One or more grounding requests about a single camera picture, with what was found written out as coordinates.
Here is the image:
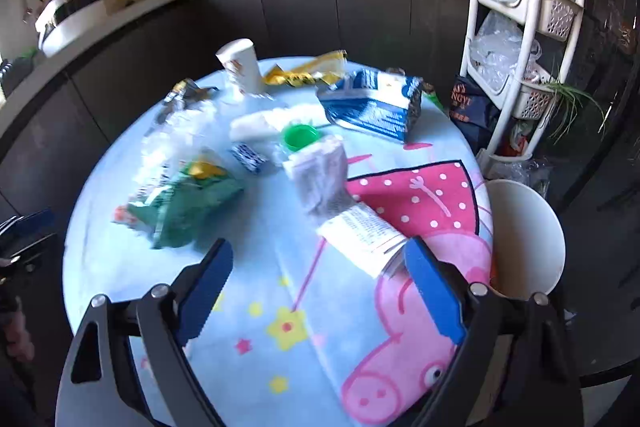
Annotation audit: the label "yellow snack wrapper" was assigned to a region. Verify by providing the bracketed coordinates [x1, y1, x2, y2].
[262, 49, 348, 88]

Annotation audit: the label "clear plastic floor bag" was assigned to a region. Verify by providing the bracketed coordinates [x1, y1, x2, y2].
[480, 149, 551, 198]

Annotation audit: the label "silver foil wrapper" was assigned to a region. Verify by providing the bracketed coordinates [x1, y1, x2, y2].
[157, 78, 218, 122]

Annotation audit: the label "white paper cup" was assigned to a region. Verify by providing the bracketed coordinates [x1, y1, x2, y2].
[216, 38, 263, 100]

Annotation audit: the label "green spider plant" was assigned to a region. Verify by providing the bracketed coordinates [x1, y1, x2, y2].
[542, 72, 608, 142]

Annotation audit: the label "white crumpled tissue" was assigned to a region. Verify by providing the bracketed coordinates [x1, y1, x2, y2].
[230, 103, 328, 142]

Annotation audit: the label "small blue white packet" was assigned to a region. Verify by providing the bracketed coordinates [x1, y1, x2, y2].
[231, 143, 268, 174]

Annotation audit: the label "green snack bag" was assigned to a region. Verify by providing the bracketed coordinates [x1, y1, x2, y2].
[114, 159, 246, 250]

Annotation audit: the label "white rice cooker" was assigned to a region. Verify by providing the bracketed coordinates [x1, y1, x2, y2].
[35, 0, 108, 58]

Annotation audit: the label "green bottle cap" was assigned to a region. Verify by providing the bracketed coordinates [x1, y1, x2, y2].
[281, 123, 322, 152]

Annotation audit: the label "white round bucket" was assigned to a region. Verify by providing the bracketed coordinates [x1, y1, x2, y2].
[482, 179, 567, 301]

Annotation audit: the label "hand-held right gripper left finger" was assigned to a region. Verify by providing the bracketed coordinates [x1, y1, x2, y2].
[55, 237, 236, 427]

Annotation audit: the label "dark kitchen cabinet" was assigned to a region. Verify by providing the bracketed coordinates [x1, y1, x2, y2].
[0, 0, 473, 212]

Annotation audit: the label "clear crumpled plastic bag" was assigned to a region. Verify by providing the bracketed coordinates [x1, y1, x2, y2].
[132, 99, 226, 188]

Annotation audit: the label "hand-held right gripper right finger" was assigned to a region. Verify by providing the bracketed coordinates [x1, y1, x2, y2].
[404, 236, 586, 427]

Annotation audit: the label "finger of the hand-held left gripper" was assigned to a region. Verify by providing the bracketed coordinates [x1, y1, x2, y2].
[0, 207, 57, 275]

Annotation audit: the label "white printed paper packet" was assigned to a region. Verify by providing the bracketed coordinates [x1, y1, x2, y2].
[282, 139, 351, 218]

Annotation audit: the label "white label plastic jar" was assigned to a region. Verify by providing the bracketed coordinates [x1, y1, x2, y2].
[317, 201, 418, 279]

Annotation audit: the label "white plastic storage rack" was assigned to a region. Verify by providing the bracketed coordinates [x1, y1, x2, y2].
[457, 0, 588, 162]

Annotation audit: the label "clear plastic bags in rack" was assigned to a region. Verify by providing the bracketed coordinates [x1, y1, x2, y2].
[470, 9, 543, 90]

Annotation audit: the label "blue white carton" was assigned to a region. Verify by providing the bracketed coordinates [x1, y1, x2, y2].
[316, 68, 425, 144]

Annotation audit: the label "navy printed bag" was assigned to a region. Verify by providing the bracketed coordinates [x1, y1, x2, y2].
[447, 74, 502, 142]

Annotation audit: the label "person's left hand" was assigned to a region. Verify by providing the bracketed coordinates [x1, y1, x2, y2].
[0, 299, 37, 364]

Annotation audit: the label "cartoon pig printed tablecloth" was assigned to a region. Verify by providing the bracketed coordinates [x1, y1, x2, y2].
[62, 54, 496, 427]

